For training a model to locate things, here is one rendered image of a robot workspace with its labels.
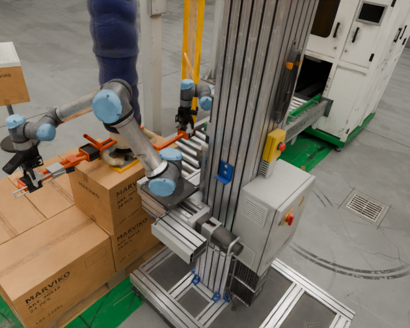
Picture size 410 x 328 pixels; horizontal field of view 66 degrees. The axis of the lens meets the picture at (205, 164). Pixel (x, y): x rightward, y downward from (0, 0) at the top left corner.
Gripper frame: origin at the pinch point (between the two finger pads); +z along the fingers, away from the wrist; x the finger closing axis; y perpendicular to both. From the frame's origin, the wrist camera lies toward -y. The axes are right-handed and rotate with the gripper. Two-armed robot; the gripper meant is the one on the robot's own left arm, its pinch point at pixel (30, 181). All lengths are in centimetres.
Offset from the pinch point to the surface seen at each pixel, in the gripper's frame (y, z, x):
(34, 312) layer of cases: -24, 73, -13
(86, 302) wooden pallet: 6, 105, -13
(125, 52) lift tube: 57, -55, -11
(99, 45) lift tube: 49, -57, -1
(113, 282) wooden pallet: 26, 101, -17
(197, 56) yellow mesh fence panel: 175, -16, 33
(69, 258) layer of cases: 3, 53, -12
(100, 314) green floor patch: 7, 107, -25
